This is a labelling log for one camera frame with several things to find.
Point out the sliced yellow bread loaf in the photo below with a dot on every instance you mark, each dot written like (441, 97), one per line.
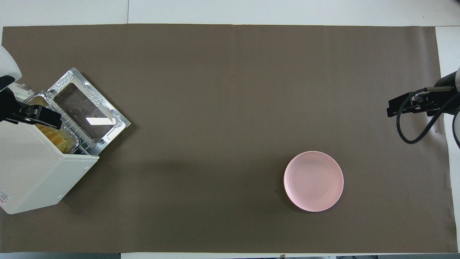
(54, 138)

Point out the white toaster oven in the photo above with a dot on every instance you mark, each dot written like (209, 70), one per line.
(32, 172)

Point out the aluminium foil tray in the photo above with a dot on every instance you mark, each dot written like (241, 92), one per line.
(73, 142)

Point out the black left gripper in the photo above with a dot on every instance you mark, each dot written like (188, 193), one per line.
(10, 108)

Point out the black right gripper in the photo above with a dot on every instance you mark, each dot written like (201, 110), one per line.
(427, 102)

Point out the pink round plate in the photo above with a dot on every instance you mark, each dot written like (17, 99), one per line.
(313, 181)

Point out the glass oven door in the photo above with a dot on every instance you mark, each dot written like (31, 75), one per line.
(86, 108)

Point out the brown table mat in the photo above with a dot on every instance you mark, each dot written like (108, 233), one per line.
(215, 108)

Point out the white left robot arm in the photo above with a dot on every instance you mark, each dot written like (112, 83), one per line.
(9, 63)

